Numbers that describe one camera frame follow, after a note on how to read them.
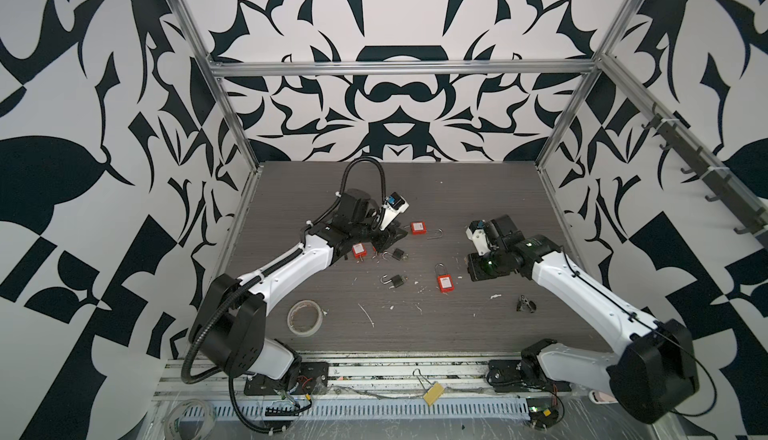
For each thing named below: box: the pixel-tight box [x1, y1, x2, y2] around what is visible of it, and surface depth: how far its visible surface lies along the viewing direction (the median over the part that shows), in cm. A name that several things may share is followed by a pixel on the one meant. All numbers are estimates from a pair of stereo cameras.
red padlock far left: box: [352, 242, 368, 259], surface depth 96 cm
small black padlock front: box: [380, 274, 404, 289], surface depth 91 cm
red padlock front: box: [435, 262, 455, 293], surface depth 91 cm
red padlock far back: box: [403, 221, 427, 235], surface depth 102 cm
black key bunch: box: [516, 294, 537, 314], surface depth 85 cm
